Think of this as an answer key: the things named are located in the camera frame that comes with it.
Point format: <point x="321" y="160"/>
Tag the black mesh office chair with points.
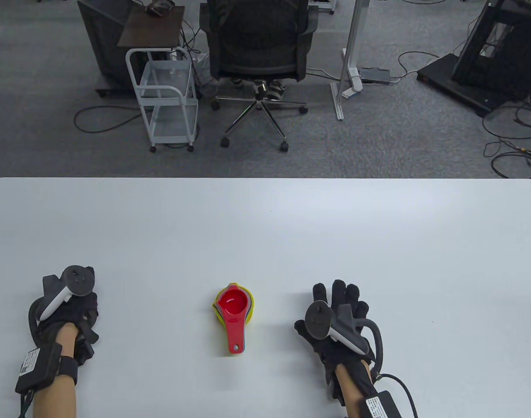
<point x="257" y="43"/>

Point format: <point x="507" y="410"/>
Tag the small brown side table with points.
<point x="152" y="30"/>

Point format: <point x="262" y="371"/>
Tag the grey right hand controller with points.
<point x="317" y="320"/>

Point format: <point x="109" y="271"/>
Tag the yellow plastic measuring cup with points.
<point x="253" y="311"/>

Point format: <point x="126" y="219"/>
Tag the person's left forearm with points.
<point x="54" y="396"/>

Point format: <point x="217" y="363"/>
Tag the black wrist sensor box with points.
<point x="381" y="405"/>
<point x="37" y="368"/>

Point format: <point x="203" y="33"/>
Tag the black left wrist sensor box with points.
<point x="37" y="368"/>

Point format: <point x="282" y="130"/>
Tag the grey left hand controller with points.
<point x="78" y="281"/>

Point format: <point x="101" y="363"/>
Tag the person's right forearm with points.
<point x="350" y="387"/>

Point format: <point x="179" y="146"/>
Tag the person's right hand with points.
<point x="338" y="291"/>

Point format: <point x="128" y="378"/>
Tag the black cabinet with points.
<point x="104" y="43"/>

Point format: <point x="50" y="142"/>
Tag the red plastic measuring cup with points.
<point x="233" y="302"/>

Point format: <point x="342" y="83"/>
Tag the grey hand controller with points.
<point x="78" y="281"/>
<point x="317" y="320"/>

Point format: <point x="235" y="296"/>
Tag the person's left hand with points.
<point x="78" y="309"/>

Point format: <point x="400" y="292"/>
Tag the white metal desk leg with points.
<point x="350" y="43"/>

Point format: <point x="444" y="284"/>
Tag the white rolling cart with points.
<point x="167" y="130"/>

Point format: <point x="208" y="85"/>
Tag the black right wrist sensor box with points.
<point x="381" y="405"/>

